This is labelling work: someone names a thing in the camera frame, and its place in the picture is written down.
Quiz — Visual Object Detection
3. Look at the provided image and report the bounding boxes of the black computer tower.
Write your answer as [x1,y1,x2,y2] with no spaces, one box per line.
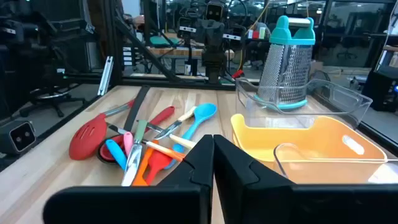
[362,70,398,113]

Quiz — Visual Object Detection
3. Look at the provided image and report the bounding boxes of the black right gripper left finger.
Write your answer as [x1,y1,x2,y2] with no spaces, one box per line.
[42,134,215,224]

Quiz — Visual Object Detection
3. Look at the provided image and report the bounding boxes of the yellow plastic bin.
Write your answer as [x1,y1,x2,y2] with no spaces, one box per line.
[229,113,389,185]

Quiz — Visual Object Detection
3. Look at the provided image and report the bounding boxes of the green cutting mat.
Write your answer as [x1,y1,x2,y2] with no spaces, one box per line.
[149,35,181,47]

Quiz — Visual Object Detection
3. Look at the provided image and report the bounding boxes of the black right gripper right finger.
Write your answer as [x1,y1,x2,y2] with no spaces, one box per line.
[213,134,398,224]

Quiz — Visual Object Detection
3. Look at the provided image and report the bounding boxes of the green handled knife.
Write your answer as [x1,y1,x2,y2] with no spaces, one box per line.
[120,119,149,187]

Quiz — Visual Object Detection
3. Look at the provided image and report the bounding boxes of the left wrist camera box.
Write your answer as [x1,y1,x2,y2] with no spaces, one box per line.
[205,2,224,22]

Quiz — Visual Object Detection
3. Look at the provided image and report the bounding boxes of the blue silicone spoon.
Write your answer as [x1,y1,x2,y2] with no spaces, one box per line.
[164,103,218,170]

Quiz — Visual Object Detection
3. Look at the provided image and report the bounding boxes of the grey table-level camera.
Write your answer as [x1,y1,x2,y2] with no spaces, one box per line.
[0,119,37,156]

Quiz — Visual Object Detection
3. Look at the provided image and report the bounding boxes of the orange silicone spatula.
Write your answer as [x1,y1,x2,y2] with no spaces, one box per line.
[131,139,160,187]

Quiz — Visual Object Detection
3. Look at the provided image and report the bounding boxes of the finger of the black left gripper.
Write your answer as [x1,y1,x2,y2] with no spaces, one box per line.
[195,20,211,52]
[210,20,225,52]

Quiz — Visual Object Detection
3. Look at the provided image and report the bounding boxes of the orange handled knife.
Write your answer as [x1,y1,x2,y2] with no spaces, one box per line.
[106,122,187,162]

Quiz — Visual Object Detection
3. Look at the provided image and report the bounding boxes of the cream and green utensils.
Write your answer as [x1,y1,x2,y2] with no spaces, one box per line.
[144,121,197,149]

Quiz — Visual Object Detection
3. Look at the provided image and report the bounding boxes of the red slotted spoon steel handle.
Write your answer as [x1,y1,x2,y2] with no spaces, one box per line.
[68,98,136,161]

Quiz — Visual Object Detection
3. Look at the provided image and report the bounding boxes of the steel box grater teal handle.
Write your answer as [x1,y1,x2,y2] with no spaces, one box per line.
[253,14,317,111]

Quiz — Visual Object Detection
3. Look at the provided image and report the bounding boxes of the black office chair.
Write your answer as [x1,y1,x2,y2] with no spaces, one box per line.
[0,0,88,118]

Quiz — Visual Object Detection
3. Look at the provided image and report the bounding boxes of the silver aluminium bar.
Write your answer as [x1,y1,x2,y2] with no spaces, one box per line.
[96,55,114,96]

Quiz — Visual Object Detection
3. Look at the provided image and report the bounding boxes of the clear plastic bin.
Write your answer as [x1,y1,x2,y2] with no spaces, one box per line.
[234,77,374,130]
[272,142,398,186]

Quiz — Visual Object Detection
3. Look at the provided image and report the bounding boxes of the cream handled knife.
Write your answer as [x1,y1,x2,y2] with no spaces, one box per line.
[154,106,198,141]

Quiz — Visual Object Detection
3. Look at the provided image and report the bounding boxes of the black plastic spoon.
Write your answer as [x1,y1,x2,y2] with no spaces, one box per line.
[96,85,151,165]

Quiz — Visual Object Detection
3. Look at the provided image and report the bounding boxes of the black aluminium rig frame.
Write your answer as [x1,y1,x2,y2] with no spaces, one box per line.
[30,0,398,153]

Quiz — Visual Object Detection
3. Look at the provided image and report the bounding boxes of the red silicone spoon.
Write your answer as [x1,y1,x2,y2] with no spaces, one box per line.
[99,105,176,162]

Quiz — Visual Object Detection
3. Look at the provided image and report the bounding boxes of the red silicone spatula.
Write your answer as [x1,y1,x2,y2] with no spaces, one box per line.
[144,149,174,187]

